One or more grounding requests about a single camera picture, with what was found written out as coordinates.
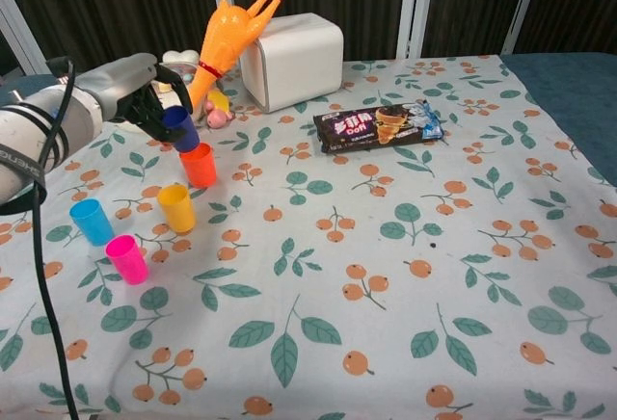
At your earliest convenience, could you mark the left black-fingered robot hand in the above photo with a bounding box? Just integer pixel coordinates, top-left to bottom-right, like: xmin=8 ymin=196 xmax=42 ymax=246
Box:
xmin=76 ymin=52 xmax=194 ymax=144

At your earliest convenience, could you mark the dark blue plastic cup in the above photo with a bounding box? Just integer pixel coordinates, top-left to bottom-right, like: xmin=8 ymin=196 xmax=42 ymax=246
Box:
xmin=161 ymin=105 xmax=201 ymax=153

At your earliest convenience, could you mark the yellow plastic cup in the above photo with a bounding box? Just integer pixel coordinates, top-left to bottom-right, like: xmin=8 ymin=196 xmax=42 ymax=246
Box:
xmin=157 ymin=184 xmax=197 ymax=234

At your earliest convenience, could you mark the light blue plastic cup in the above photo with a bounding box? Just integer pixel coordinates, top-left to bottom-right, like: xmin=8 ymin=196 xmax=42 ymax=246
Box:
xmin=68 ymin=199 xmax=116 ymax=248

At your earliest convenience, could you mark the white fishing game toy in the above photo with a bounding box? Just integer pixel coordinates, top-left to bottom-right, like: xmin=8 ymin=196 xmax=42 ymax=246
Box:
xmin=115 ymin=49 xmax=201 ymax=132

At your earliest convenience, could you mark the small pink yellow toy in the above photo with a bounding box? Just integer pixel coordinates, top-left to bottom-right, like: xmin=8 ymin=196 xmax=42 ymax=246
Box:
xmin=204 ymin=90 xmax=236 ymax=130

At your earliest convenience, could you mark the orange rubber chicken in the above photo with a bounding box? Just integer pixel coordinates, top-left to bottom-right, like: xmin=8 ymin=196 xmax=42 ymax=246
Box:
xmin=186 ymin=0 xmax=290 ymax=109

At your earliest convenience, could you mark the orange plastic cup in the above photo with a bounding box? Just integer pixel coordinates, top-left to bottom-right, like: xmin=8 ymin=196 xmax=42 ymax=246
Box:
xmin=178 ymin=142 xmax=218 ymax=189

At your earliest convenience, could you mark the white rounded box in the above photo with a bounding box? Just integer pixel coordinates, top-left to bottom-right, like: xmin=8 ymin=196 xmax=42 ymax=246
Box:
xmin=239 ymin=12 xmax=345 ymax=114

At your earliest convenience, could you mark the pink plastic cup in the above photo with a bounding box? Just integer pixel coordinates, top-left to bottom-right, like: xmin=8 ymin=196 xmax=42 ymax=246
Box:
xmin=105 ymin=234 xmax=149 ymax=286

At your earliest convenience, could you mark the dark snack package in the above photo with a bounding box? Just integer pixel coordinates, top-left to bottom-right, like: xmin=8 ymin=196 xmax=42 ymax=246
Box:
xmin=312 ymin=98 xmax=444 ymax=155

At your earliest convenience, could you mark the floral white tablecloth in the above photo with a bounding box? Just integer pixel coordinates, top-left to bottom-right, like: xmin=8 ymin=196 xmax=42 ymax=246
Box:
xmin=0 ymin=53 xmax=617 ymax=420

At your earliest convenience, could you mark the teal table cover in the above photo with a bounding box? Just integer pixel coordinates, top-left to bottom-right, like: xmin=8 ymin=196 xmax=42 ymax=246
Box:
xmin=0 ymin=51 xmax=617 ymax=175

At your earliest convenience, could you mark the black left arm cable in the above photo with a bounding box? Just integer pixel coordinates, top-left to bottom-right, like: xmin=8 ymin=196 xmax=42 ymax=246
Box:
xmin=31 ymin=56 xmax=79 ymax=420

